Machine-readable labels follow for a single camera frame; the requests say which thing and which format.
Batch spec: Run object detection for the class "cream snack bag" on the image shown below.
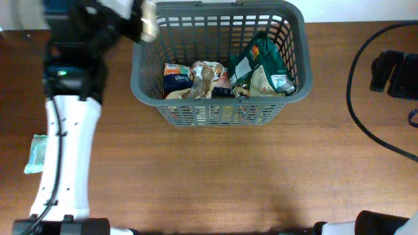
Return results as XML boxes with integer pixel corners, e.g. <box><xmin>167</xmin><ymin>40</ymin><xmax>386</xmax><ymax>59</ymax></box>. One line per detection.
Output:
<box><xmin>140</xmin><ymin>1</ymin><xmax>159</xmax><ymax>42</ymax></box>

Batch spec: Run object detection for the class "blue Kleenex tissue multipack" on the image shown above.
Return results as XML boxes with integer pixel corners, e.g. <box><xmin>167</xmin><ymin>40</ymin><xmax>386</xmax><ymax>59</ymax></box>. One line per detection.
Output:
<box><xmin>163</xmin><ymin>63</ymin><xmax>234</xmax><ymax>99</ymax></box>

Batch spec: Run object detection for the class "cream brown snack wrapper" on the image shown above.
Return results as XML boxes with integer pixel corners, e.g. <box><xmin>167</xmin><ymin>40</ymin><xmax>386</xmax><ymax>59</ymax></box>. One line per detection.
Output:
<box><xmin>165</xmin><ymin>61</ymin><xmax>228</xmax><ymax>100</ymax></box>

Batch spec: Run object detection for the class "green tortilla wrap package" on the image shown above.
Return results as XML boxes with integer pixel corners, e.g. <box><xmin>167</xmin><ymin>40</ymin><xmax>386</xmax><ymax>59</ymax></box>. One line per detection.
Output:
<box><xmin>227</xmin><ymin>31</ymin><xmax>296</xmax><ymax>98</ymax></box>

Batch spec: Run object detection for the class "teal snack bar wrapper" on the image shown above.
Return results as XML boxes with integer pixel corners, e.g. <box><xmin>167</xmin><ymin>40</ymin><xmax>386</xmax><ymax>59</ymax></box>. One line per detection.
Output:
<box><xmin>24</xmin><ymin>134</ymin><xmax>48</xmax><ymax>174</ymax></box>

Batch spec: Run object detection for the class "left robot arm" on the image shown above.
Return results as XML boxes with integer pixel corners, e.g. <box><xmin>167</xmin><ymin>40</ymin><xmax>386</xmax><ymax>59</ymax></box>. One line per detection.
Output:
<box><xmin>12</xmin><ymin>1</ymin><xmax>157</xmax><ymax>234</ymax></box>

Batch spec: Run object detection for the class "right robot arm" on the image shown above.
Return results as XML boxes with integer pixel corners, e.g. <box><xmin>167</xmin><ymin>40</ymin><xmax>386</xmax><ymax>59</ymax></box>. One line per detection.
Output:
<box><xmin>312</xmin><ymin>50</ymin><xmax>417</xmax><ymax>234</ymax></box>

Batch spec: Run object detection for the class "grey plastic basket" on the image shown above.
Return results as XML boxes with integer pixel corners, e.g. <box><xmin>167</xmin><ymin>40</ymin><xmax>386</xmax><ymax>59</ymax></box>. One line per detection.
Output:
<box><xmin>131</xmin><ymin>1</ymin><xmax>313</xmax><ymax>126</ymax></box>

